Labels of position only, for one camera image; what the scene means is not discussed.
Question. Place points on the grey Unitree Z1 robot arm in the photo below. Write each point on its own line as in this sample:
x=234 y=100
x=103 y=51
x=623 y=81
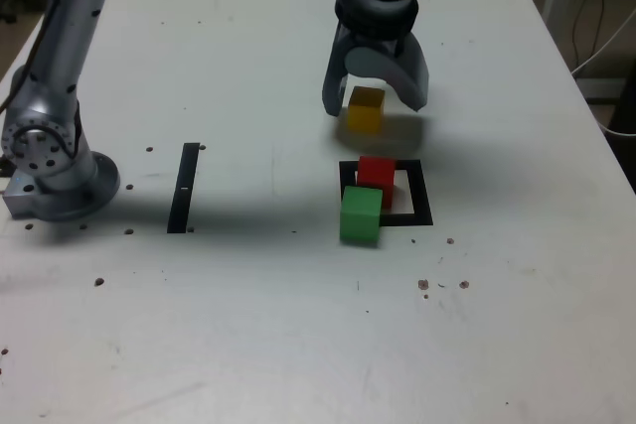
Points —
x=64 y=46

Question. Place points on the black tape square outline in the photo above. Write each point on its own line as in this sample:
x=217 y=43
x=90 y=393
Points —
x=422 y=195

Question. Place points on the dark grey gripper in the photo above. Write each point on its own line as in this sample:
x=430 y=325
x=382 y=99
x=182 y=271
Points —
x=377 y=44

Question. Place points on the yellow cube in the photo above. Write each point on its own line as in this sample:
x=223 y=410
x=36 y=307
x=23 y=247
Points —
x=365 y=113

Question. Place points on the green cube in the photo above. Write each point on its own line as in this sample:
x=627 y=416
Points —
x=359 y=218

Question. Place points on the black tape strip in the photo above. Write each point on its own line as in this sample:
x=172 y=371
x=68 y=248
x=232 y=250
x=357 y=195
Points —
x=183 y=195

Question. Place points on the red cube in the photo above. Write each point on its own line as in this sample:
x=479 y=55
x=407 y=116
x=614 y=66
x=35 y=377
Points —
x=377 y=176

